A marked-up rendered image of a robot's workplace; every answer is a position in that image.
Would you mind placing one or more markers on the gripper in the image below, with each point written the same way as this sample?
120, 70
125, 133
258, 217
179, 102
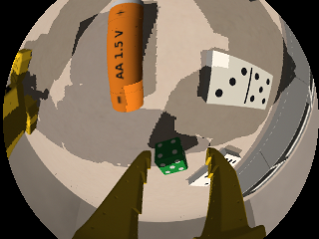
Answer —
118, 215

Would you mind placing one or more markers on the white domino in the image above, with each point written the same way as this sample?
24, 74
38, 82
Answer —
234, 82
200, 178

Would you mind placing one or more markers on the green die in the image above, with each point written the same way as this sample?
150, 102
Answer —
170, 156

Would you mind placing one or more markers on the orange aa battery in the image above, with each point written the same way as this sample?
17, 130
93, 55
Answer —
125, 54

